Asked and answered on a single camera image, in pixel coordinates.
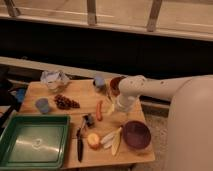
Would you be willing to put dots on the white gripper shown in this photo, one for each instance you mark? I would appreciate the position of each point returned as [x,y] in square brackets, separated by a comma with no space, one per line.
[124,103]

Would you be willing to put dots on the bunch of dark grapes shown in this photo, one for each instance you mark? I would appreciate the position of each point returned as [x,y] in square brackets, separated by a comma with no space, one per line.
[65,103]

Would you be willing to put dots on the black object at left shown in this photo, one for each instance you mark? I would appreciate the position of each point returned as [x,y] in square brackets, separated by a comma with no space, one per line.
[6,98]

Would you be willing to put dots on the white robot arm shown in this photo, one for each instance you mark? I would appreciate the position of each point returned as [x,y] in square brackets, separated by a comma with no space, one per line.
[190,118]

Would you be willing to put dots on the brown bowl with dark object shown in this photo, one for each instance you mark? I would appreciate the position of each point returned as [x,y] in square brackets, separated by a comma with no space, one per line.
[114,83]

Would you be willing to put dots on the peeled yellow banana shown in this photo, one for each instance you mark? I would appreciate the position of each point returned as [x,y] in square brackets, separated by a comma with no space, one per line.
[112,140]

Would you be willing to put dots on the orange carrot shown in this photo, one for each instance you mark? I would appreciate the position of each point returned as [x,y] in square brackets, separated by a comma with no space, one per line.
[98,111]

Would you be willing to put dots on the small blue cup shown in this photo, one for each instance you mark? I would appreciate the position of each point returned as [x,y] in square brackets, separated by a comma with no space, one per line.
[99,83]

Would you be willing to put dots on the green plastic tray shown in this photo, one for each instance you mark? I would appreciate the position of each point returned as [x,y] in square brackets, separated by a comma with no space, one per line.
[34,142]

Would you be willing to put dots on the small dark toy object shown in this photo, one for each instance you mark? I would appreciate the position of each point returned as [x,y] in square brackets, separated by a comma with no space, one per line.
[88,120]

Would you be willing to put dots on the black handled knife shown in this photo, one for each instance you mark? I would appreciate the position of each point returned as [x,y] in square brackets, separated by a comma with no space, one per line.
[80,145]

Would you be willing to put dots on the metal fork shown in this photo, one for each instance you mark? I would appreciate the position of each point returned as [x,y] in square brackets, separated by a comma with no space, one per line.
[110,99]

